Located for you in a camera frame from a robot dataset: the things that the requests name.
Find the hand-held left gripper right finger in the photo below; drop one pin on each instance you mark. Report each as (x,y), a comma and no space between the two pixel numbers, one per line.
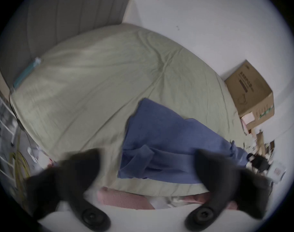
(224,177)

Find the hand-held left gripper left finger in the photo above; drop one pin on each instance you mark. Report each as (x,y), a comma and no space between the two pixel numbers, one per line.
(72,177)

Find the person's legs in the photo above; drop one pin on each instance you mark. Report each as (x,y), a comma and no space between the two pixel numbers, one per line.
(127,198)

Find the dark blue shirt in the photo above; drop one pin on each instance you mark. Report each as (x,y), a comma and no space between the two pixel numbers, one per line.
(166,144)

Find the brown cardboard carton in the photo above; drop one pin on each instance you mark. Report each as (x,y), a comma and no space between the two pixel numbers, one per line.
(253,93)

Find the bed with pale green sheet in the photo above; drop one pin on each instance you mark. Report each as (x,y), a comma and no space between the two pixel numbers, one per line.
(93,81)

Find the grey padded headboard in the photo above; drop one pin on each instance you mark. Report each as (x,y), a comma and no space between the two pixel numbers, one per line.
(47,25)

